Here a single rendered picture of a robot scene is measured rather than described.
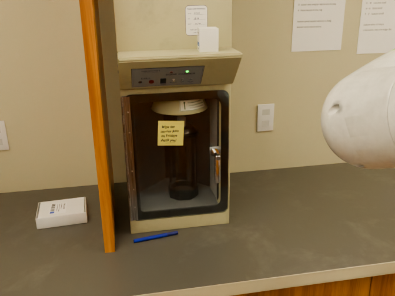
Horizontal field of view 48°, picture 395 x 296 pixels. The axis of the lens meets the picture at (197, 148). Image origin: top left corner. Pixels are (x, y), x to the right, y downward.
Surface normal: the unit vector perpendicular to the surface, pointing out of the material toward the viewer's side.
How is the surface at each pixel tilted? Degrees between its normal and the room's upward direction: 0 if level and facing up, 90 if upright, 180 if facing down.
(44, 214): 0
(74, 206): 0
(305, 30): 90
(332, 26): 90
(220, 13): 90
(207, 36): 90
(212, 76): 135
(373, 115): 78
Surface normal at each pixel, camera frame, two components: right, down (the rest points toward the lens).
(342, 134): -0.80, 0.32
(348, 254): -0.01, -0.94
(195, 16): 0.18, 0.34
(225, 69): 0.14, 0.90
